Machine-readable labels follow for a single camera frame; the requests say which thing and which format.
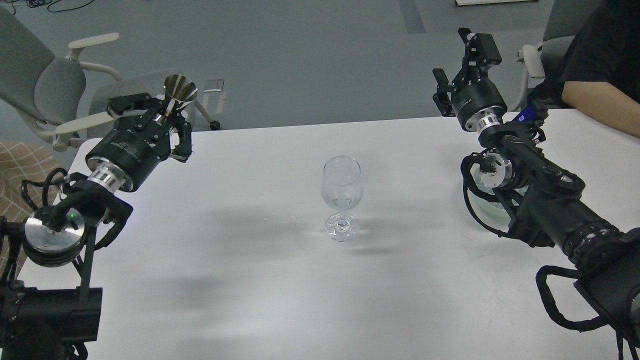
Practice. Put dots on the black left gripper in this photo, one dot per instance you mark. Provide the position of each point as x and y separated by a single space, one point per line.
140 140

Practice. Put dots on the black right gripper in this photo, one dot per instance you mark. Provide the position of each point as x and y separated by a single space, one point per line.
471 95

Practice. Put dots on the steel double jigger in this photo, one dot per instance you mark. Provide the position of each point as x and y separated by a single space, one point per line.
179 92

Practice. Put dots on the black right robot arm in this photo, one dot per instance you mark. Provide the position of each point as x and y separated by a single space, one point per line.
515 192

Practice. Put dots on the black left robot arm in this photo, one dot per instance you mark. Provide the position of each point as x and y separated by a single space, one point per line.
49 309

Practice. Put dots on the person forearm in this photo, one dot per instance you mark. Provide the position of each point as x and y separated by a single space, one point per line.
604 103

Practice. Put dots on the clear wine glass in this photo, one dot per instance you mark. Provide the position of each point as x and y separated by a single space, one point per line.
342 191

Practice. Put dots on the grey chair at right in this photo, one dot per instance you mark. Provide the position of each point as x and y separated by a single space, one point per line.
542 60

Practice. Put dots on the grey office chair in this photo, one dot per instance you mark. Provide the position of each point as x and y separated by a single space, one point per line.
46 89

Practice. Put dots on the green bowl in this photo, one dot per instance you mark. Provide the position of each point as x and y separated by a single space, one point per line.
495 209

